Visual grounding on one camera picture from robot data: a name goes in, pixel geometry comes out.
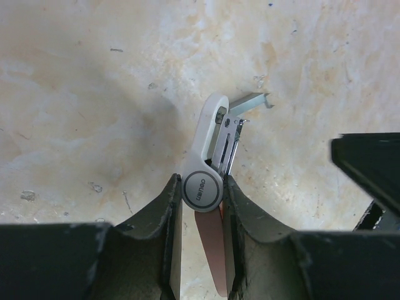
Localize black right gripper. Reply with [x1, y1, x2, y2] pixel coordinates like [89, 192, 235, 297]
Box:
[330, 132, 399, 231]

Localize grey staple strip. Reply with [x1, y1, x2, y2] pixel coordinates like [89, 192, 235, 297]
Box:
[229, 92, 274, 116]

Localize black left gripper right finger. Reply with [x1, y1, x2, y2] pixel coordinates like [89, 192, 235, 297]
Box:
[223, 176, 399, 299]

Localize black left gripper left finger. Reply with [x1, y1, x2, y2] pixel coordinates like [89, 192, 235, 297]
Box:
[1, 174, 182, 299]

